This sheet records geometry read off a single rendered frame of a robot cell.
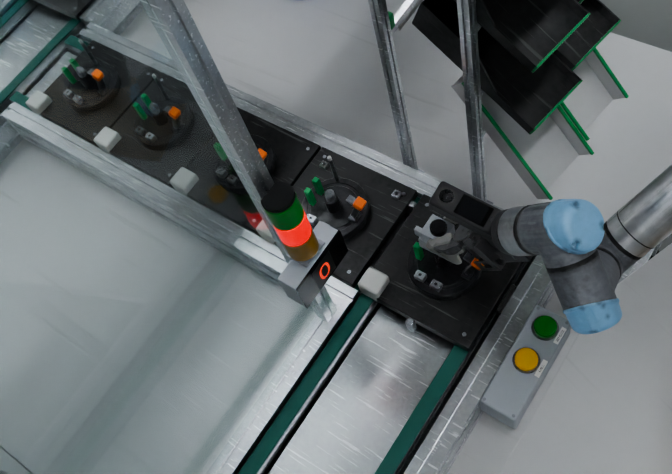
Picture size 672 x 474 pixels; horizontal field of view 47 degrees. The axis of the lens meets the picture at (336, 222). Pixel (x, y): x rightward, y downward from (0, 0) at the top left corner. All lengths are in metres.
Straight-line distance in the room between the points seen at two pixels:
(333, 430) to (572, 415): 0.43
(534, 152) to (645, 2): 1.78
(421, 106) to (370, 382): 0.69
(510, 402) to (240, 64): 1.11
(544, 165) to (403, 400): 0.52
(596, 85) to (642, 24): 1.53
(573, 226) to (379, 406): 0.56
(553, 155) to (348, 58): 0.64
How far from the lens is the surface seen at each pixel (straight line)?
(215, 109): 0.93
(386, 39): 1.36
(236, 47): 2.08
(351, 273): 1.50
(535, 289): 1.47
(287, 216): 1.08
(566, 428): 1.49
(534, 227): 1.12
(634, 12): 3.20
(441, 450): 1.38
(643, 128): 1.79
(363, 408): 1.46
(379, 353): 1.49
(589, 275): 1.12
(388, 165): 1.63
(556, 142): 1.55
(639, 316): 1.58
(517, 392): 1.40
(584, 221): 1.09
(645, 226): 1.21
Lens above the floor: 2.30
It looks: 58 degrees down
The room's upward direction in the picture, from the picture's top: 22 degrees counter-clockwise
